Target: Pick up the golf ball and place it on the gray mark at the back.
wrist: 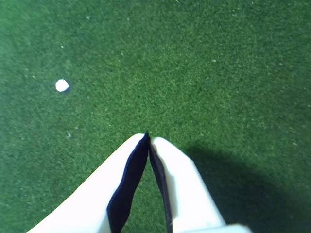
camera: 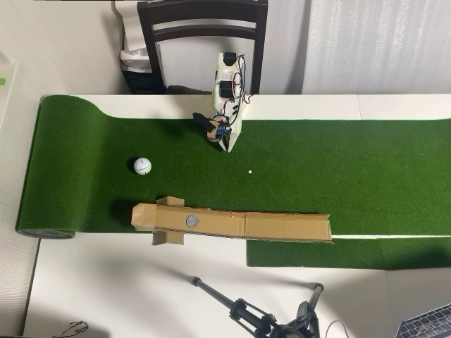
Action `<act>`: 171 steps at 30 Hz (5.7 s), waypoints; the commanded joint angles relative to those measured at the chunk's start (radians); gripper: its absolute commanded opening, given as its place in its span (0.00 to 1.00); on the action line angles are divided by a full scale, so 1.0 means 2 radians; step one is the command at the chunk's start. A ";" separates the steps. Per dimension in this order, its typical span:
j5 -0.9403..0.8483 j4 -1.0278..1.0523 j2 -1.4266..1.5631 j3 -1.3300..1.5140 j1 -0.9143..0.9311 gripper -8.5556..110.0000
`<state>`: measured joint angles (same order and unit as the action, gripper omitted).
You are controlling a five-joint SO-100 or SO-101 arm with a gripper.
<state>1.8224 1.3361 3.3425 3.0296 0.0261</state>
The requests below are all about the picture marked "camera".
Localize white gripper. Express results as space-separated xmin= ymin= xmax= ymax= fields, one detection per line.
xmin=214 ymin=99 xmax=249 ymax=154

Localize white golf ball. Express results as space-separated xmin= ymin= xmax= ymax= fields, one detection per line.
xmin=133 ymin=157 xmax=152 ymax=176

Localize black plastic clamp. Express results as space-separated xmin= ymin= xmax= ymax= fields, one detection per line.
xmin=192 ymin=111 xmax=214 ymax=133

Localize long green putting mat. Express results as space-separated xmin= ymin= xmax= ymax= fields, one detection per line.
xmin=16 ymin=94 xmax=451 ymax=241

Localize long cardboard ramp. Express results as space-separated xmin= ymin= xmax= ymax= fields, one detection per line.
xmin=130 ymin=202 xmax=334 ymax=246

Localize dark blue printed box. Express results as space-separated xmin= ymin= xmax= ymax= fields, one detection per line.
xmin=121 ymin=68 xmax=166 ymax=95

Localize cardboard cross support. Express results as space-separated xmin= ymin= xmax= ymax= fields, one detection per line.
xmin=151 ymin=196 xmax=187 ymax=246

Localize dark wooden chair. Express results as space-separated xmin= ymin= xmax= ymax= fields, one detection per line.
xmin=136 ymin=0 xmax=269 ymax=96

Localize small green turf piece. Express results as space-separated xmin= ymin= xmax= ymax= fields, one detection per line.
xmin=245 ymin=236 xmax=451 ymax=271

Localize white plastic appliance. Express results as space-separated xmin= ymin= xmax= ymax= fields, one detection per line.
xmin=111 ymin=0 xmax=153 ymax=73

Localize white curtain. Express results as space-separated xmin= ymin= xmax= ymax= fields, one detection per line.
xmin=302 ymin=0 xmax=451 ymax=95

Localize black tripod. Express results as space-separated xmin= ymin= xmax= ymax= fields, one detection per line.
xmin=190 ymin=276 xmax=325 ymax=338

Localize laptop keyboard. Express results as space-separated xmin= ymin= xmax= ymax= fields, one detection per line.
xmin=394 ymin=304 xmax=451 ymax=338

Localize tan round camera mount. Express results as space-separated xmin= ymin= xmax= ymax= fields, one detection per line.
xmin=206 ymin=119 xmax=221 ymax=142

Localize red and black servo wires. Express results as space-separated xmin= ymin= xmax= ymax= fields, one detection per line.
xmin=211 ymin=54 xmax=248 ymax=124

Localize thin white cable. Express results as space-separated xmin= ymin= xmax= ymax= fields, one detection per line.
xmin=324 ymin=319 xmax=349 ymax=338

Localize thin black wire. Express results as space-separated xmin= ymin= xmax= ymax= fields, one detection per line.
xmin=59 ymin=320 xmax=89 ymax=336

